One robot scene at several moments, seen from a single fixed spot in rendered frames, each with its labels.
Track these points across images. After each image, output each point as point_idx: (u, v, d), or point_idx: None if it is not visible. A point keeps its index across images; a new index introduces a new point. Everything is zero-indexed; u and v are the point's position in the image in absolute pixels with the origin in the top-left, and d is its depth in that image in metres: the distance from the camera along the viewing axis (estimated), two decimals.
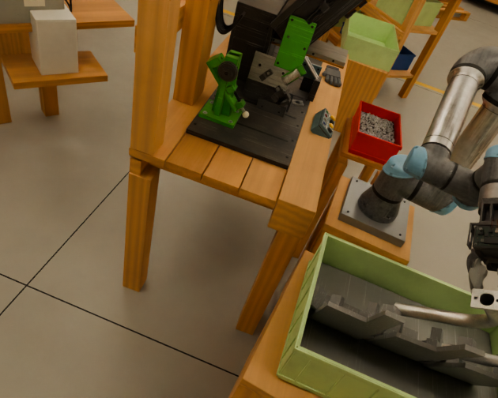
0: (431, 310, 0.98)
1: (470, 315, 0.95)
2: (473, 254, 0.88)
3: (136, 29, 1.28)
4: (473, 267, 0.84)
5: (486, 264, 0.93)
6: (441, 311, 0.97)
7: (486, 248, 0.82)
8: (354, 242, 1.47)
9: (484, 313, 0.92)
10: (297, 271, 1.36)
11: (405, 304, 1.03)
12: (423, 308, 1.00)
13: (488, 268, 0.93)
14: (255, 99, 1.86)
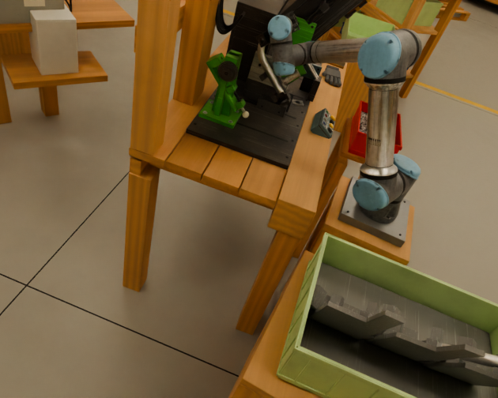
0: (273, 73, 1.76)
1: (260, 58, 1.73)
2: None
3: (136, 29, 1.28)
4: None
5: (266, 44, 1.61)
6: (270, 68, 1.75)
7: None
8: (354, 242, 1.47)
9: (261, 48, 1.72)
10: (297, 271, 1.36)
11: (280, 86, 1.77)
12: (275, 76, 1.76)
13: None
14: (255, 99, 1.86)
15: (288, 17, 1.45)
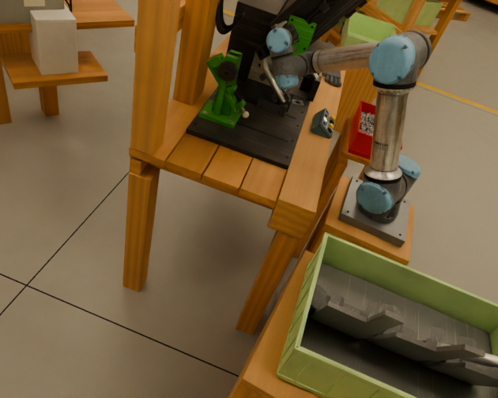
0: (277, 82, 1.78)
1: (263, 68, 1.75)
2: None
3: (136, 29, 1.28)
4: (292, 47, 1.59)
5: None
6: (273, 78, 1.77)
7: (295, 32, 1.55)
8: (354, 242, 1.47)
9: (264, 58, 1.73)
10: (297, 271, 1.36)
11: (283, 95, 1.79)
12: (278, 86, 1.78)
13: None
14: (255, 99, 1.86)
15: (287, 30, 1.41)
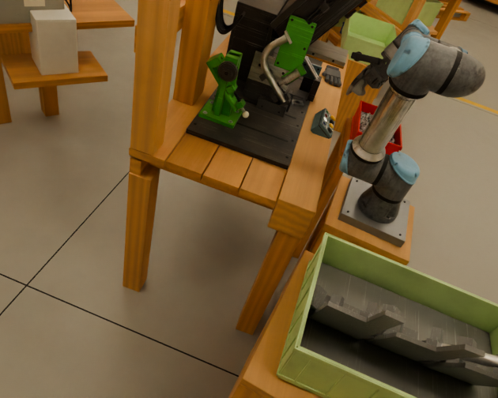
0: (277, 82, 1.78)
1: (263, 68, 1.75)
2: (363, 76, 1.60)
3: (136, 29, 1.28)
4: (361, 88, 1.63)
5: (354, 58, 1.61)
6: (273, 78, 1.77)
7: (373, 88, 1.62)
8: (354, 242, 1.47)
9: (264, 58, 1.73)
10: (297, 271, 1.36)
11: (283, 95, 1.79)
12: (278, 86, 1.78)
13: (352, 58, 1.62)
14: (255, 99, 1.86)
15: None
